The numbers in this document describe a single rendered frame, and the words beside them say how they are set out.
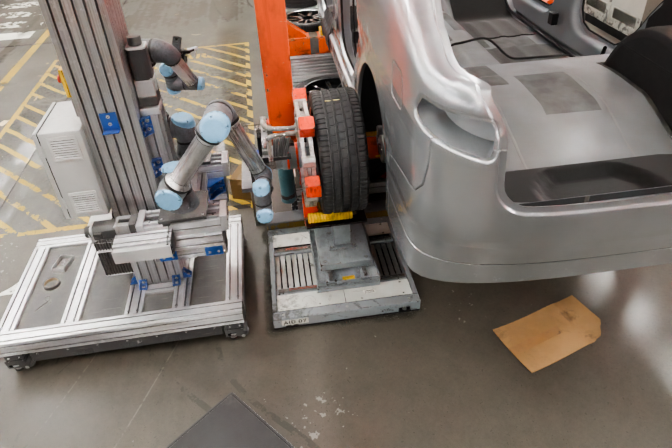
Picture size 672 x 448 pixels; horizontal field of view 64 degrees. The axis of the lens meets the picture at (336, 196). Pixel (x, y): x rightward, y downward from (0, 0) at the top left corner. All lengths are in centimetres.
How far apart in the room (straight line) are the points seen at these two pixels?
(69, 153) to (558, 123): 236
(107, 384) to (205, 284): 69
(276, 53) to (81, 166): 116
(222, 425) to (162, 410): 60
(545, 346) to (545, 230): 122
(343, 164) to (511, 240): 94
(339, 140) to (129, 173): 102
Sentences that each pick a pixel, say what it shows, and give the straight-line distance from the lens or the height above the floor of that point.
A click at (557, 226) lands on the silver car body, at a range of 201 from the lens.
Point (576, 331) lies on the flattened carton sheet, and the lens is 324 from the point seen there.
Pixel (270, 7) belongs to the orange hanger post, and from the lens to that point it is 298.
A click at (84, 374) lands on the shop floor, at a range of 323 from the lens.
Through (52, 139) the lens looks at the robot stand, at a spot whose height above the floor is 120.
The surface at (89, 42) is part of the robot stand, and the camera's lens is 252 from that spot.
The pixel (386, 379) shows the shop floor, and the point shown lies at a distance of 286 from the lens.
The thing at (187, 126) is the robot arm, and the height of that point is 101.
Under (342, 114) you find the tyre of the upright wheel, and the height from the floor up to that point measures 114.
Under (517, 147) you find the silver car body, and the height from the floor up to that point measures 95.
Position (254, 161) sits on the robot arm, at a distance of 245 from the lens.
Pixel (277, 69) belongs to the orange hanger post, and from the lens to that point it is 309.
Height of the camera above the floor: 232
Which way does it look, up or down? 35 degrees down
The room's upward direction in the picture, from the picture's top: 3 degrees counter-clockwise
